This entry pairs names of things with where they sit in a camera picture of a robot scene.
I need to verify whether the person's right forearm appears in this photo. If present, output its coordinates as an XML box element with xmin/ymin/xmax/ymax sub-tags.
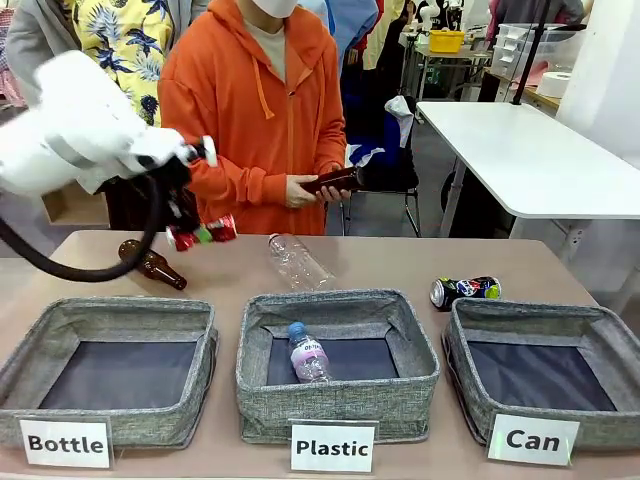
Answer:
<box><xmin>187</xmin><ymin>149</ymin><xmax>290</xmax><ymax>222</ymax></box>

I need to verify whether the white sign Bottle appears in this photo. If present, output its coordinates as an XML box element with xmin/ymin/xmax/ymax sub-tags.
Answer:
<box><xmin>17</xmin><ymin>414</ymin><xmax>115</xmax><ymax>470</ymax></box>

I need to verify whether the white sign Can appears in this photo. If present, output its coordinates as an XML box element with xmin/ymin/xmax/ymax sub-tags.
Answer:
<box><xmin>486</xmin><ymin>412</ymin><xmax>582</xmax><ymax>467</ymax></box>

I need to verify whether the white side table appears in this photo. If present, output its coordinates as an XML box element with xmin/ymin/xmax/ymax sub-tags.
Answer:
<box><xmin>415</xmin><ymin>100</ymin><xmax>640</xmax><ymax>221</ymax></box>

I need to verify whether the black Pepsi can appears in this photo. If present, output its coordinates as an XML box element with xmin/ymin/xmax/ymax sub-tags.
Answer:
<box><xmin>430</xmin><ymin>275</ymin><xmax>503</xmax><ymax>313</ymax></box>

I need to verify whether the yellow plastic bin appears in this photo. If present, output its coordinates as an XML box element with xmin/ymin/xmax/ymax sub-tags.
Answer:
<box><xmin>428</xmin><ymin>29</ymin><xmax>466</xmax><ymax>53</ymax></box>

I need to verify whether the black chair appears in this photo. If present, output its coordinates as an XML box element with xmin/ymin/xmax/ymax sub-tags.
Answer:
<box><xmin>341</xmin><ymin>74</ymin><xmax>422</xmax><ymax>238</ymax></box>

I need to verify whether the person's left hand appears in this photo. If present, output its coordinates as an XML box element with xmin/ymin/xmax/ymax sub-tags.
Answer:
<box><xmin>317</xmin><ymin>160</ymin><xmax>353</xmax><ymax>203</ymax></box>

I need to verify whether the person in orange hoodie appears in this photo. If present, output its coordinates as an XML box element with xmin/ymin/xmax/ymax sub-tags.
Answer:
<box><xmin>157</xmin><ymin>0</ymin><xmax>348</xmax><ymax>236</ymax></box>

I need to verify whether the clear crushed plastic bottle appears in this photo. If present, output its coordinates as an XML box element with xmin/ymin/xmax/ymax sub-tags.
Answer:
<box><xmin>267</xmin><ymin>232</ymin><xmax>338</xmax><ymax>293</ymax></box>

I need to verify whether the person's right hand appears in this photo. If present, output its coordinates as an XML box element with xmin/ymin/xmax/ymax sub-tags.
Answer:
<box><xmin>284</xmin><ymin>173</ymin><xmax>326</xmax><ymax>210</ymax></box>

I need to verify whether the small blue-capped plastic bottle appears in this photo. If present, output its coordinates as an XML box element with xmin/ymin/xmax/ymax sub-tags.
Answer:
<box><xmin>287</xmin><ymin>321</ymin><xmax>333</xmax><ymax>386</ymax></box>

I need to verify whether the white sign Plastic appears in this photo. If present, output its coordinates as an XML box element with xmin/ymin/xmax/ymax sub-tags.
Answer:
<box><xmin>288</xmin><ymin>418</ymin><xmax>380</xmax><ymax>474</ymax></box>

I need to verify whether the black robot cable hose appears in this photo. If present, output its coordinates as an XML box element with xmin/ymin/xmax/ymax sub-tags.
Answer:
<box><xmin>0</xmin><ymin>172</ymin><xmax>162</xmax><ymax>283</ymax></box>

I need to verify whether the person in yellow floral shirt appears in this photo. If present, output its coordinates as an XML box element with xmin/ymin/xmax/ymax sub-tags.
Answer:
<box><xmin>4</xmin><ymin>0</ymin><xmax>207</xmax><ymax>129</ymax></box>

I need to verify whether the white paper roll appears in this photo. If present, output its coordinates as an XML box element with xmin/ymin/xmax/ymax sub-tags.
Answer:
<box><xmin>536</xmin><ymin>70</ymin><xmax>573</xmax><ymax>99</ymax></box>

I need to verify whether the grey fabric basket Can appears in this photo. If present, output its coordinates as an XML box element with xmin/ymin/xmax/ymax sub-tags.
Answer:
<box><xmin>442</xmin><ymin>297</ymin><xmax>640</xmax><ymax>451</ymax></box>

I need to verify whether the person's left forearm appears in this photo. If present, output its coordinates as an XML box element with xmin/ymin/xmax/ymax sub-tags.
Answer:
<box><xmin>314</xmin><ymin>84</ymin><xmax>348</xmax><ymax>171</ymax></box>

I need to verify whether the white face mask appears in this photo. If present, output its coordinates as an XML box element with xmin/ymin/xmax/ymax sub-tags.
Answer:
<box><xmin>249</xmin><ymin>0</ymin><xmax>296</xmax><ymax>20</ymax></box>

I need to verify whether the grey fabric basket Bottle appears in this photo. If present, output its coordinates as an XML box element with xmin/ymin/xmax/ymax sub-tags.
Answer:
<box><xmin>0</xmin><ymin>296</ymin><xmax>220</xmax><ymax>450</ymax></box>

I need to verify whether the grey fabric basket Plastic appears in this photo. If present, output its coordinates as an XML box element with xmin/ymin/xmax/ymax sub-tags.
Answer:
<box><xmin>235</xmin><ymin>287</ymin><xmax>442</xmax><ymax>445</ymax></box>

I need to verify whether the dark brown glass bottle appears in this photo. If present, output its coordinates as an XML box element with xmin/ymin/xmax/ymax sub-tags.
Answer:
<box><xmin>299</xmin><ymin>166</ymin><xmax>367</xmax><ymax>197</ymax></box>

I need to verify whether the brown glass bottle with neck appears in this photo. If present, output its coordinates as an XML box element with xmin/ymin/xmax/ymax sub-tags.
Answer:
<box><xmin>117</xmin><ymin>239</ymin><xmax>188</xmax><ymax>292</ymax></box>

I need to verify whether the crushed red can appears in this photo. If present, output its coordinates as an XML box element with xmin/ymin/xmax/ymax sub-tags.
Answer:
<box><xmin>166</xmin><ymin>213</ymin><xmax>237</xmax><ymax>252</ymax></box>

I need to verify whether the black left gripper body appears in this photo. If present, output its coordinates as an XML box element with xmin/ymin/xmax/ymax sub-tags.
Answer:
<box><xmin>160</xmin><ymin>158</ymin><xmax>202</xmax><ymax>232</ymax></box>

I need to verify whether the clothes pile on chair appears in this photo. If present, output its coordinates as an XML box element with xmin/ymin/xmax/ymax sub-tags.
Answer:
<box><xmin>344</xmin><ymin>94</ymin><xmax>418</xmax><ymax>171</ymax></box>

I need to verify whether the black pole stand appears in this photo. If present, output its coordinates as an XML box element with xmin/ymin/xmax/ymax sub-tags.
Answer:
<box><xmin>510</xmin><ymin>0</ymin><xmax>552</xmax><ymax>107</ymax></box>

